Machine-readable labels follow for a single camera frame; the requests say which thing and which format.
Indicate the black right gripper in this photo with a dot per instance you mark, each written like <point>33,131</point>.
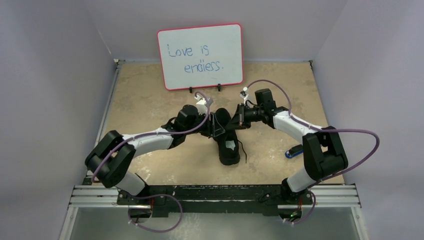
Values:
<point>240,114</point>

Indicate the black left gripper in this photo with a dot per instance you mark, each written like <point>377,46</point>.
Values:
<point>209,130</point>

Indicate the black shoe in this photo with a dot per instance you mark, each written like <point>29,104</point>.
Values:
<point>228,144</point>

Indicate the black shoelace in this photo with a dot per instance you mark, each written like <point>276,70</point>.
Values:
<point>244,151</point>

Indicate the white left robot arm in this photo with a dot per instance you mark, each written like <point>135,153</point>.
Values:
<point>109,161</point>

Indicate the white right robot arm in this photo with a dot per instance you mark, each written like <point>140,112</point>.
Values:
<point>323,151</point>

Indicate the blue black marker eraser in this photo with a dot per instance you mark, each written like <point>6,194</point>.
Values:
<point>294,151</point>

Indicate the red framed whiteboard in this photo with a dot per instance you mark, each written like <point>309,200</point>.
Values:
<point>201,56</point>

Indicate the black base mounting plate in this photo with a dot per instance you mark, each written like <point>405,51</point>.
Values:
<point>265,199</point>

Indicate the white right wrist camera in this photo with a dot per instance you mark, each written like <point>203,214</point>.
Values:
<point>244,95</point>

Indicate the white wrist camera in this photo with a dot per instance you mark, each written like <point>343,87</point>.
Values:
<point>244,95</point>
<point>203,104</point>

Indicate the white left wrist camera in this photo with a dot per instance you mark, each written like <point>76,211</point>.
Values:
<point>203,104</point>

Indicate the aluminium extrusion rail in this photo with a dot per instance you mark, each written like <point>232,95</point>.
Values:
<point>327,196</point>

